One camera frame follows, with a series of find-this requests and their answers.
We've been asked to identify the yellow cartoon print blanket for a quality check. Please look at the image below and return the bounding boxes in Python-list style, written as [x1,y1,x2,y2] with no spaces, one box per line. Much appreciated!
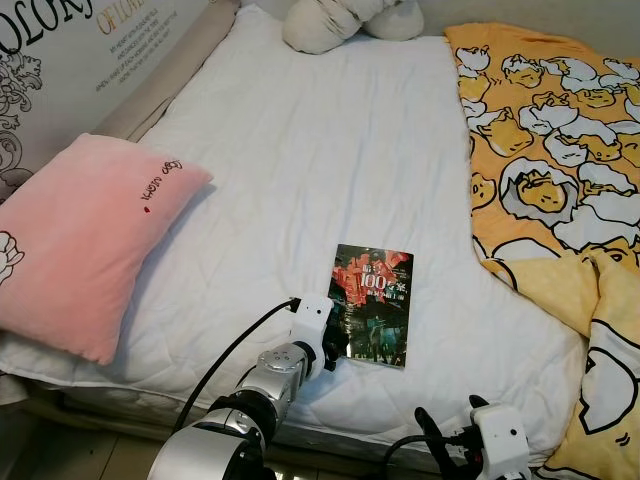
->
[443,22,640,480]

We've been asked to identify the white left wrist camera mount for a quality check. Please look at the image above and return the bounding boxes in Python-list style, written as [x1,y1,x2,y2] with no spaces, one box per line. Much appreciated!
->
[288,295,336,373]

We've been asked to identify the white cushion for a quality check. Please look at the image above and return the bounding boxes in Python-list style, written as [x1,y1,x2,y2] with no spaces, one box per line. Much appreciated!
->
[360,0,426,42]

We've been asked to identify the cream round cushion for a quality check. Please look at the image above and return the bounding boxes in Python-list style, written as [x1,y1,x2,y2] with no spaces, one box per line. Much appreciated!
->
[282,0,365,56]

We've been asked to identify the pink pillow with sheep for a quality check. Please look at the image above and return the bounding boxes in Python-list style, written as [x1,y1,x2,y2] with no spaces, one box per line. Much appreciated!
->
[0,133,214,366]

